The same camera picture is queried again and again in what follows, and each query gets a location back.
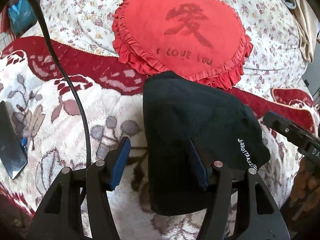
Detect black pants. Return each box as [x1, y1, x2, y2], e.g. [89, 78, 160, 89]
[143, 72, 270, 216]

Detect blue plastic bag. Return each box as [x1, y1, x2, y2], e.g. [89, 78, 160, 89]
[8, 0, 37, 36]

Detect right hand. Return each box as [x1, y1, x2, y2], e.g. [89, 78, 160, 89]
[290, 157, 319, 205]

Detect beige cloth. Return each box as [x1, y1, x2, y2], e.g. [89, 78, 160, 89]
[293, 0, 318, 62]

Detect blue ribbon lanyard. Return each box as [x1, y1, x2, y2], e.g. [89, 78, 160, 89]
[19, 135, 28, 153]

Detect floral bed sheet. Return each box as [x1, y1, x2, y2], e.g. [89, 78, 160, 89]
[40, 0, 309, 98]

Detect red white floral blanket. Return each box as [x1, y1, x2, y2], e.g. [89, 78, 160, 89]
[1, 36, 319, 239]

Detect red heart ruffled pillow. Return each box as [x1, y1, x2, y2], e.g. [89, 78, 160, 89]
[112, 0, 253, 89]

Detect black smartphone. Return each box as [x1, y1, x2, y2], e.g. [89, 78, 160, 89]
[0, 101, 27, 179]

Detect black cable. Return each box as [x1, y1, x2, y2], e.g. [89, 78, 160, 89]
[18, 0, 92, 168]

